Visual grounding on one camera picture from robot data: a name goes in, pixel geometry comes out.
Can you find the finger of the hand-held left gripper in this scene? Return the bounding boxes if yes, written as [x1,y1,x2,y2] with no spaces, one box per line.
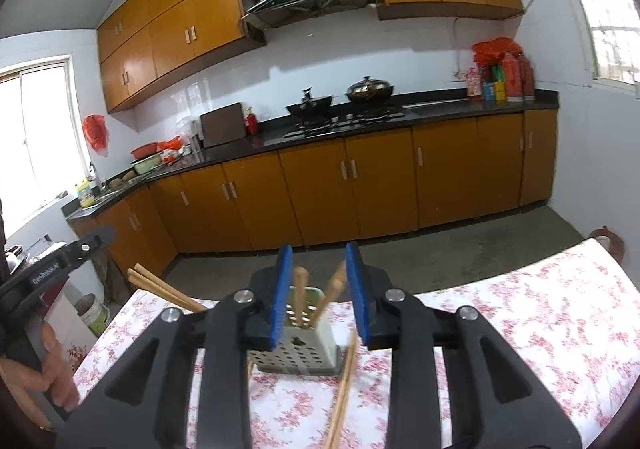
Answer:
[62,226,118,271]

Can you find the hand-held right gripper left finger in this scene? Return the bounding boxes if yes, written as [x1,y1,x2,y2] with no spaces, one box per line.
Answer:
[55,244,296,449]

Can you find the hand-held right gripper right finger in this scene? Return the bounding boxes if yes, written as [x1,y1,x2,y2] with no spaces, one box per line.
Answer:
[345,241,583,449]

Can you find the green perforated utensil holder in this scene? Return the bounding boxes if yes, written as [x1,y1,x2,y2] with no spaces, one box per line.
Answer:
[248,285,357,378]

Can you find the person's left hand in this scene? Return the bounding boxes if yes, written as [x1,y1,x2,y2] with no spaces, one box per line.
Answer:
[0,321,81,430]

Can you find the dark sack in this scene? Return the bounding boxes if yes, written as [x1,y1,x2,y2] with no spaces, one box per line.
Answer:
[95,249,126,305]

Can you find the yellow detergent bottle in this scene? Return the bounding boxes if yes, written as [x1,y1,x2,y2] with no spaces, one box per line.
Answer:
[75,179,96,208]

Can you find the steel sink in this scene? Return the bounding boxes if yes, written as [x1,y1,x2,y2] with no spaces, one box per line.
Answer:
[80,189,131,207]

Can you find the white plastic bucket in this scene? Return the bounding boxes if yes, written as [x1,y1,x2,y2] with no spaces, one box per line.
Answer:
[75,294,111,337]

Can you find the green basin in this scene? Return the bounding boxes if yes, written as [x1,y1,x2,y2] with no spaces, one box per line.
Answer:
[132,154,163,174]

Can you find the red plastic bag on hook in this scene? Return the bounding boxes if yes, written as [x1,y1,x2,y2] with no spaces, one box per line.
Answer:
[81,114,110,158]

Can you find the large sliding window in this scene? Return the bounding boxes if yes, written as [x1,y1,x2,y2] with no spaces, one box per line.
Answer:
[0,56,88,250]

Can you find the wooden base cabinets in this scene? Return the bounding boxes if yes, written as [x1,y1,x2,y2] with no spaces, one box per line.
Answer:
[67,109,558,275]

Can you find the red and white plastic bag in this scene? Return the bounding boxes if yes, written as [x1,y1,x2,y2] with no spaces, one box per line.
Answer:
[159,136,182,164]

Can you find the pink floral tablecloth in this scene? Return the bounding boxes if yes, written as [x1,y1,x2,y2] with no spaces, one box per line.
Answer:
[72,236,640,449]

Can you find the clear plastic bag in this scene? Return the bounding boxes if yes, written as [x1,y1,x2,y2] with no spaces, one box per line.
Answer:
[172,84,208,130]

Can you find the gas stove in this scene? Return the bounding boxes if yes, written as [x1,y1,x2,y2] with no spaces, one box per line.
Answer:
[282,104,407,140]

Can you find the dark cutting board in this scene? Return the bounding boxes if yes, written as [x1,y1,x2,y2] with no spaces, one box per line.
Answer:
[200,102,248,148]

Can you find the black wok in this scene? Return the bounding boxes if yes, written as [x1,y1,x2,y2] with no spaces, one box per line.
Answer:
[285,88,334,117]

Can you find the lidded dark pot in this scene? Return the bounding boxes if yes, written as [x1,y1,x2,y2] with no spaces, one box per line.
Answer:
[346,75,396,106]

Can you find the black kitchen countertop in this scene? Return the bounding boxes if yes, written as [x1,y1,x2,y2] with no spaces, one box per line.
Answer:
[62,90,560,220]

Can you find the brown clay jar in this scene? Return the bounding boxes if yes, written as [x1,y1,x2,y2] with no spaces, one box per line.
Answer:
[587,225,626,265]

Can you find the crumpled red plastic bag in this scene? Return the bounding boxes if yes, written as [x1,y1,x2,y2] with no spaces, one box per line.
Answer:
[472,38,523,67]

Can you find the barred window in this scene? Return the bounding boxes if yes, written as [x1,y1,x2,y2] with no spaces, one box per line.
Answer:
[545,0,640,84]

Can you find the wooden wall cabinets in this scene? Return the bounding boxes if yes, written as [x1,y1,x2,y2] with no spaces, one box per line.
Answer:
[96,0,525,114]

